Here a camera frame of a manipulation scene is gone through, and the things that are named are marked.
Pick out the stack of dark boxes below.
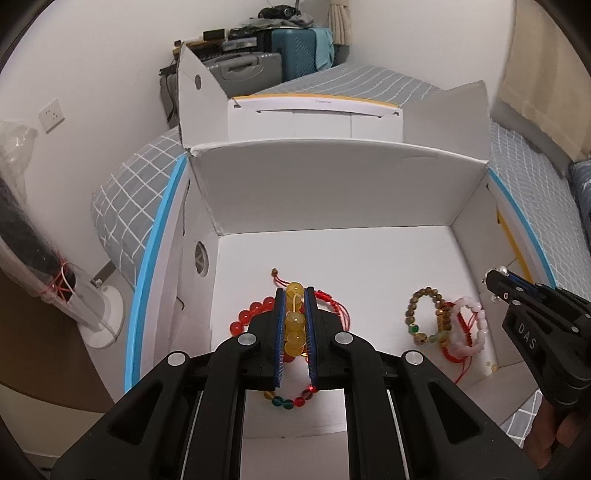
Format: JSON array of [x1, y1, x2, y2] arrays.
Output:
[[173, 28, 259, 56]]

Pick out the white cardboard box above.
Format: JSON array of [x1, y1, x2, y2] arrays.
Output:
[[124, 42, 556, 439]]

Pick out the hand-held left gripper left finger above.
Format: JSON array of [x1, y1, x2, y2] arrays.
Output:
[[51, 288, 287, 480]]

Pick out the teal hard suitcase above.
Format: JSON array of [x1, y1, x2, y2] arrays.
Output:
[[270, 28, 335, 83]]

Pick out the white fan stand base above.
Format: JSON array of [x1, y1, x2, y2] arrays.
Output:
[[76, 272, 125, 349]]

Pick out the pink bead red cord bracelet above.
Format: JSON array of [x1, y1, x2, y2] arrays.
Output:
[[441, 298, 488, 384]]

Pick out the yellow amber bead bracelet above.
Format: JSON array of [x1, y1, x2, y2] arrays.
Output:
[[283, 282, 309, 363]]

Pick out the light blue cloth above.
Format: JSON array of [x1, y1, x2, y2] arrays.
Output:
[[311, 28, 337, 70]]

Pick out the white wall socket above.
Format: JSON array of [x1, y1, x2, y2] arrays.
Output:
[[38, 99, 64, 134]]

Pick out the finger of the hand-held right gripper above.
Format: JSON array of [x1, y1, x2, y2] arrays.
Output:
[[482, 270, 525, 305], [507, 272, 561, 301]]

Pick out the grey clothes pile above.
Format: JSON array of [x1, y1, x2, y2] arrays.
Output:
[[240, 14, 315, 31]]

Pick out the beige curtain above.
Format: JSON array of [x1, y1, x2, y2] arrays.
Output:
[[496, 0, 591, 162]]

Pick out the clear plastic wrapped fan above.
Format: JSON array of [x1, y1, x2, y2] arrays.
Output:
[[0, 120, 79, 305]]

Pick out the multicolour glass bead bracelet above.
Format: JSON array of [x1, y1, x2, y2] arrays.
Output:
[[263, 385, 319, 409]]

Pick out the grey hard suitcase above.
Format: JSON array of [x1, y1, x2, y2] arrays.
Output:
[[159, 52, 283, 130]]

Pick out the red braided gold tube bracelet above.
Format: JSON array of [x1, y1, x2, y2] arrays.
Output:
[[270, 268, 352, 333]]

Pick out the dark blue patterned pillow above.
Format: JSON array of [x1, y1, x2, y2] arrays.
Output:
[[569, 159, 591, 217]]

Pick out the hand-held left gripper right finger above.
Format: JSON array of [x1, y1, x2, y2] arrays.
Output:
[[302, 288, 541, 480]]

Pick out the brown green bead bracelet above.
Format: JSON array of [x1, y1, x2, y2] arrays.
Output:
[[406, 287, 454, 346]]

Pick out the person's right hand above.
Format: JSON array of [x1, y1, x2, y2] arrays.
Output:
[[529, 397, 591, 469]]

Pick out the cream gathered curtain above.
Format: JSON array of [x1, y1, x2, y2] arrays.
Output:
[[327, 0, 354, 47]]

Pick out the grey checked bed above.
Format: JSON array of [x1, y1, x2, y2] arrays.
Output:
[[92, 64, 591, 444]]

